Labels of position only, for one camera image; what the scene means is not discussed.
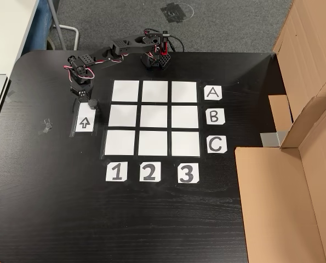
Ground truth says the white paper grid square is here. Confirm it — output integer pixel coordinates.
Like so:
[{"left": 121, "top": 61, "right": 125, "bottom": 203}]
[
  {"left": 138, "top": 130, "right": 168, "bottom": 156},
  {"left": 104, "top": 130, "right": 136, "bottom": 156},
  {"left": 171, "top": 105, "right": 199, "bottom": 128},
  {"left": 171, "top": 81, "right": 198, "bottom": 103},
  {"left": 108, "top": 105, "right": 138, "bottom": 128},
  {"left": 171, "top": 131, "right": 201, "bottom": 157},
  {"left": 140, "top": 105, "right": 168, "bottom": 128},
  {"left": 112, "top": 80, "right": 140, "bottom": 102},
  {"left": 141, "top": 80, "right": 169, "bottom": 102}
]

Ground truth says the paper sheet number 2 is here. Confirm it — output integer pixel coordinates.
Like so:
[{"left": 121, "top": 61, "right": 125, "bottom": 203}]
[{"left": 139, "top": 161, "right": 162, "bottom": 182}]

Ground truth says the crumpled clear tape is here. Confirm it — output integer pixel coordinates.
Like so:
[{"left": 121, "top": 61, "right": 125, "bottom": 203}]
[{"left": 38, "top": 118, "right": 53, "bottom": 135}]

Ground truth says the white desk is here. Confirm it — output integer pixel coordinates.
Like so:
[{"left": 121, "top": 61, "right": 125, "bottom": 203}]
[{"left": 0, "top": 0, "right": 40, "bottom": 76}]

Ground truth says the black power cable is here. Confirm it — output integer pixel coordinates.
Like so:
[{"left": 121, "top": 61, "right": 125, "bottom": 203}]
[{"left": 168, "top": 35, "right": 185, "bottom": 53}]

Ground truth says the paper sheet number 3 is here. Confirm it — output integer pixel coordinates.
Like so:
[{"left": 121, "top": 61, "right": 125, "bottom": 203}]
[{"left": 178, "top": 163, "right": 200, "bottom": 184}]

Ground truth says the brown cardboard panel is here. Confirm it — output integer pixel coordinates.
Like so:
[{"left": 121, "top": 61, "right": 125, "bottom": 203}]
[
  {"left": 268, "top": 0, "right": 326, "bottom": 150},
  {"left": 235, "top": 95, "right": 326, "bottom": 263}
]

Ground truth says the black floor tape patch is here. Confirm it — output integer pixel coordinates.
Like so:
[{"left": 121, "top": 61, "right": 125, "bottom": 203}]
[{"left": 160, "top": 2, "right": 194, "bottom": 24}]

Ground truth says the paper sheet letter B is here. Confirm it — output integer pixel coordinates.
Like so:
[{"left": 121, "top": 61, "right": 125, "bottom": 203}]
[{"left": 205, "top": 108, "right": 226, "bottom": 125}]

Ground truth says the grey tape strip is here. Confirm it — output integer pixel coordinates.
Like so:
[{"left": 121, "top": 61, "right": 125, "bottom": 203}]
[{"left": 260, "top": 130, "right": 288, "bottom": 148}]

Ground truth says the white arrow paper sheet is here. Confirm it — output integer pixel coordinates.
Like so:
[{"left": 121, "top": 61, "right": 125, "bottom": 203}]
[{"left": 75, "top": 102, "right": 97, "bottom": 133}]

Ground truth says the paper sheet letter A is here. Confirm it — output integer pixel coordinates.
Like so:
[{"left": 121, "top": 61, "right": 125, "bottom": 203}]
[{"left": 204, "top": 85, "right": 222, "bottom": 101}]

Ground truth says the red white servo cable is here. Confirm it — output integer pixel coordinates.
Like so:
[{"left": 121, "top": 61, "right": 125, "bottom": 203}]
[{"left": 63, "top": 46, "right": 125, "bottom": 84}]

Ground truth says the paper sheet letter C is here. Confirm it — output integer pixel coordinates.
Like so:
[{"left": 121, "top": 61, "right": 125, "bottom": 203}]
[{"left": 207, "top": 136, "right": 228, "bottom": 154}]

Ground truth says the grey metal desk leg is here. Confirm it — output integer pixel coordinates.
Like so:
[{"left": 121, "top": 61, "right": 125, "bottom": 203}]
[{"left": 52, "top": 0, "right": 80, "bottom": 52}]

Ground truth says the paper sheet number 1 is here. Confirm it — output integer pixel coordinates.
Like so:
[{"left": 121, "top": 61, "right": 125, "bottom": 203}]
[{"left": 105, "top": 161, "right": 128, "bottom": 182}]

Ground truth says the red and black clamp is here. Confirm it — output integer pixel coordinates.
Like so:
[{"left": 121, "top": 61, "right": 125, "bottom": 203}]
[{"left": 159, "top": 31, "right": 171, "bottom": 55}]

